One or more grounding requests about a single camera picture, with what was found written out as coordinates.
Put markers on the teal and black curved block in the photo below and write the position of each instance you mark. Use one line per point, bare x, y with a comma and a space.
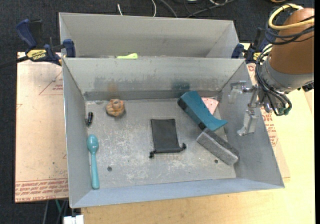
200, 111

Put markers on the brown cardboard board red print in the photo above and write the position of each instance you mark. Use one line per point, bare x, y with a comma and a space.
40, 123

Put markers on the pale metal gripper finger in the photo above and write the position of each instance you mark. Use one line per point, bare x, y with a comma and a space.
249, 124
234, 94

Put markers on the grey metal bin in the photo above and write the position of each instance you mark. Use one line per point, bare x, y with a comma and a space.
160, 143

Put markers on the yellow-green small object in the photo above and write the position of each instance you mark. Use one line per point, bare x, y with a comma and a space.
128, 56

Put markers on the teal plastic spoon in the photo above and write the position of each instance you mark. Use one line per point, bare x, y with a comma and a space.
93, 158

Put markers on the small black clip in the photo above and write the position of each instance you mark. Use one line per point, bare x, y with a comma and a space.
89, 118

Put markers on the black cylinder on white bracket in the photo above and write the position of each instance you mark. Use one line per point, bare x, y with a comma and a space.
308, 87

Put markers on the pink flat piece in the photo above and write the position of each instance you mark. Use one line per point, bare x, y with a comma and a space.
212, 105

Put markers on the grey felt block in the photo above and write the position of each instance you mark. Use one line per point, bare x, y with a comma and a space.
217, 146

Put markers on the brown toy pretzel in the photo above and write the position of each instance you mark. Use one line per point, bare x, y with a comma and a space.
115, 108

